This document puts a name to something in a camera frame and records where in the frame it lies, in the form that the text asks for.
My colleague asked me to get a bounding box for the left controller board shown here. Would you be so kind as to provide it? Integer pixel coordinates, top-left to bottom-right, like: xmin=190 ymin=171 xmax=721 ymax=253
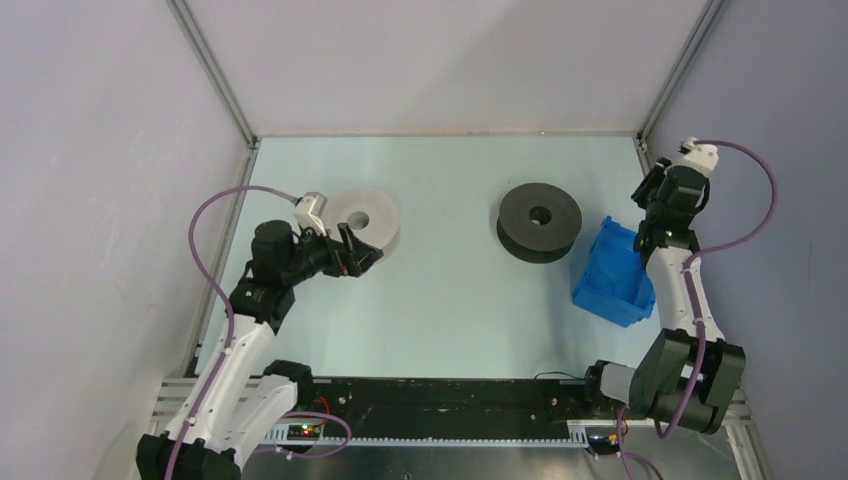
xmin=285 ymin=424 xmax=323 ymax=442

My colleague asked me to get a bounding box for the right controller board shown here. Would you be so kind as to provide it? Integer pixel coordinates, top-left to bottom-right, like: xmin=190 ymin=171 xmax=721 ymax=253
xmin=585 ymin=434 xmax=621 ymax=460

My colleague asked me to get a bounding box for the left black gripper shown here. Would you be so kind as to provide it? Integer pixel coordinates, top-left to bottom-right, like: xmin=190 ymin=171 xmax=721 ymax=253
xmin=282 ymin=221 xmax=381 ymax=286

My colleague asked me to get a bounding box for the blue plastic bin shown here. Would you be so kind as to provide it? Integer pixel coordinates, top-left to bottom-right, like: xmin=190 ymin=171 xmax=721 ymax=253
xmin=571 ymin=216 xmax=656 ymax=328

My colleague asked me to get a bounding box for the white cable spool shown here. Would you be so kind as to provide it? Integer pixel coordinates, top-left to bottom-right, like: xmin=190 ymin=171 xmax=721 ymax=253
xmin=321 ymin=188 xmax=401 ymax=262

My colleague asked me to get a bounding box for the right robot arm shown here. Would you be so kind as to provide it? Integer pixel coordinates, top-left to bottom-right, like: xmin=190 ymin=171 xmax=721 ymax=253
xmin=581 ymin=158 xmax=746 ymax=437

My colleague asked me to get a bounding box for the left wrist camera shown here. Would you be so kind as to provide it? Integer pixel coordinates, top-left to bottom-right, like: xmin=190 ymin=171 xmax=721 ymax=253
xmin=294 ymin=192 xmax=327 ymax=236

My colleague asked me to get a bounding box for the white slotted cable duct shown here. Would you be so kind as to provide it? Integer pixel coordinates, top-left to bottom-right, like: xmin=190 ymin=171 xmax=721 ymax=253
xmin=264 ymin=423 xmax=591 ymax=449

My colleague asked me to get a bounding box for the black cable spool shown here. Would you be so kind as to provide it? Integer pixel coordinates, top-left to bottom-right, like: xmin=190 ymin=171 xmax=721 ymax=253
xmin=495 ymin=182 xmax=582 ymax=264

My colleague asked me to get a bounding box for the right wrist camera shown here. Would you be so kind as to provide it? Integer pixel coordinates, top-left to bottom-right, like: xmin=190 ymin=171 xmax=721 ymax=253
xmin=678 ymin=137 xmax=719 ymax=179

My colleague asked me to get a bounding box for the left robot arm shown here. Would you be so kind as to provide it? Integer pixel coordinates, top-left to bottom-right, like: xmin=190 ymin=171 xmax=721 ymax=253
xmin=136 ymin=220 xmax=384 ymax=479

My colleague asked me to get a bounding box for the controller board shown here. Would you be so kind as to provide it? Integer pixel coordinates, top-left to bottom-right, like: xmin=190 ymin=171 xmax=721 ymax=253
xmin=585 ymin=434 xmax=621 ymax=460
xmin=285 ymin=424 xmax=323 ymax=442

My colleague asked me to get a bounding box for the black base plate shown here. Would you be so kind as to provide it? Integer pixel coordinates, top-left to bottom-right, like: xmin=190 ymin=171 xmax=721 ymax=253
xmin=296 ymin=377 xmax=619 ymax=442

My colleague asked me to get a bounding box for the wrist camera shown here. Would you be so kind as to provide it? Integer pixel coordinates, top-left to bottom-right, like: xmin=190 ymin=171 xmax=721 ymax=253
xmin=294 ymin=192 xmax=327 ymax=236
xmin=678 ymin=137 xmax=719 ymax=179

